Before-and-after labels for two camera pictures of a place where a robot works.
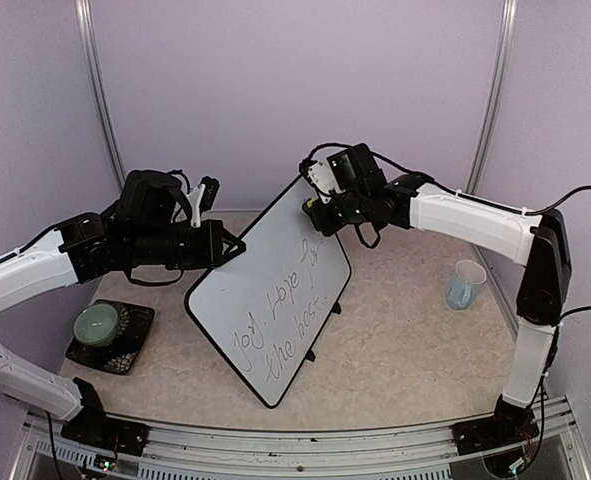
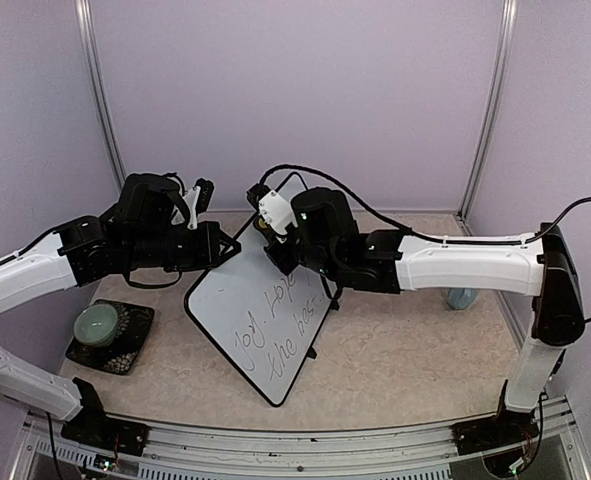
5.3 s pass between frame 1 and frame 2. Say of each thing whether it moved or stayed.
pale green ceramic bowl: stayed
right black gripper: moved
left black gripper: stayed
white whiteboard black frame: stayed
